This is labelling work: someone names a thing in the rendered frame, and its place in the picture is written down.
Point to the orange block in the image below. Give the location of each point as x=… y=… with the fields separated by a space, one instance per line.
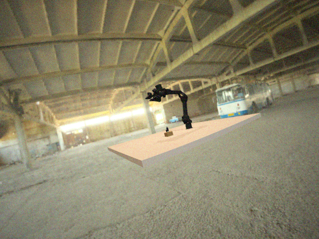
x=167 y=134

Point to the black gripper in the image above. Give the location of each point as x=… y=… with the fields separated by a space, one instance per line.
x=156 y=98

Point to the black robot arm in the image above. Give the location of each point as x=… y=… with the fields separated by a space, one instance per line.
x=164 y=92

